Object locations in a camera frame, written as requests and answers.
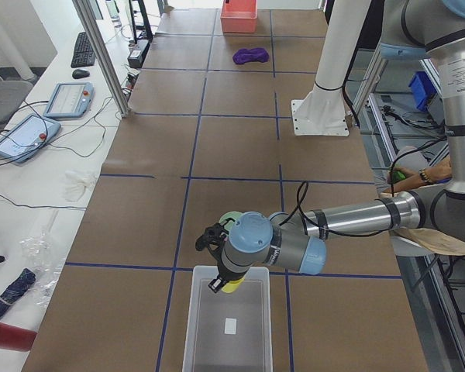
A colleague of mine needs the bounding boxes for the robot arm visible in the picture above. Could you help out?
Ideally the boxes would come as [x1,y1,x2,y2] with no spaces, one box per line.
[195,1,465,292]

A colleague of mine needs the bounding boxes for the grey office chair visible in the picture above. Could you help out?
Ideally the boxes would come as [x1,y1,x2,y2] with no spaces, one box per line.
[0,81,33,129]

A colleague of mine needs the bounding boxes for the blue storage bin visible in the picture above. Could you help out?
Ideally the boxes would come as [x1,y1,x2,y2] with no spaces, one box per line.
[408,71,437,112]

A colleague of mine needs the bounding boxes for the black box device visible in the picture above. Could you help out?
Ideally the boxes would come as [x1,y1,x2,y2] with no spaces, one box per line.
[127,40,150,69]

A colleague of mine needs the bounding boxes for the teach pendant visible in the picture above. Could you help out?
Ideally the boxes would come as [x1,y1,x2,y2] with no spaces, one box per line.
[0,114,61,163]
[43,82,94,119]

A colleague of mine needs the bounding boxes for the aluminium frame post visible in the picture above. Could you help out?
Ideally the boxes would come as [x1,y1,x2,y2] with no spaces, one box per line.
[72,0,130,118]

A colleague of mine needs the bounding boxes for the dark folded umbrella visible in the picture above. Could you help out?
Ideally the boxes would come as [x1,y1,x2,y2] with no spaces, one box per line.
[0,268,36,319]

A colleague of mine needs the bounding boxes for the clear plastic box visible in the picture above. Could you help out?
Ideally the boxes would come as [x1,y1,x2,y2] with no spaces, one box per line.
[182,266,273,371]

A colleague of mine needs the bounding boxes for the red bottle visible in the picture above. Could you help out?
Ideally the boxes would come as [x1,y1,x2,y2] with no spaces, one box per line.
[0,322,37,352]

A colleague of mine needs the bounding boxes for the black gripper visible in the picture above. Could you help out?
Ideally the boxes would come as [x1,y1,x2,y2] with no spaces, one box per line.
[208,256,246,292]

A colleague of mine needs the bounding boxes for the yellow plastic cup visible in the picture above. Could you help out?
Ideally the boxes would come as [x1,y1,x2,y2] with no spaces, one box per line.
[222,277,244,294]

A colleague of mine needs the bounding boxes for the pale green bowl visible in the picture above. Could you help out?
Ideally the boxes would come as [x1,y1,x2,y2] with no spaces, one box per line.
[219,211,243,231]

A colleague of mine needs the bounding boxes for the crumpled clear plastic wrap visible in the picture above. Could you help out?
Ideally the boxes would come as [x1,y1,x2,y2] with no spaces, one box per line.
[20,229,67,308]

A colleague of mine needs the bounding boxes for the pink plastic bin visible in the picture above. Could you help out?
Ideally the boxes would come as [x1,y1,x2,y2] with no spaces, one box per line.
[220,0,257,33]

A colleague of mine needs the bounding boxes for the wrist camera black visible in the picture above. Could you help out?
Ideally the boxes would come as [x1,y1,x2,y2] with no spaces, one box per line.
[195,222,229,259]

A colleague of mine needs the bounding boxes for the black keyboard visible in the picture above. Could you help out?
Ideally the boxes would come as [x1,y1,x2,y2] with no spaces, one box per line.
[71,32,95,68]

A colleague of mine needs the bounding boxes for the near teach pendant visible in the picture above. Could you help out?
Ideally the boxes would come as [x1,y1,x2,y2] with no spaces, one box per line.
[0,114,61,163]

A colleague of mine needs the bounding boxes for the seated person beige shirt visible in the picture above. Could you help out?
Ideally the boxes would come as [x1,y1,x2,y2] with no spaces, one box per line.
[377,146,465,256]

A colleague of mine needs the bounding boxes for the purple cloth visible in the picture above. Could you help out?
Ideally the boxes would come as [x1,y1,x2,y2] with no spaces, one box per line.
[232,47,270,65]

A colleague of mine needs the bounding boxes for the far teach pendant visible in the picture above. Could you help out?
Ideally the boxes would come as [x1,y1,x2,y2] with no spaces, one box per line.
[43,82,94,119]

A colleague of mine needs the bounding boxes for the black computer mouse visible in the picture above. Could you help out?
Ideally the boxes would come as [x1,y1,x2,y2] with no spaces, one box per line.
[71,68,90,80]

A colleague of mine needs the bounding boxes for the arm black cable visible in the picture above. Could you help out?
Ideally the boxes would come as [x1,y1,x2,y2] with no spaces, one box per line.
[278,180,392,238]

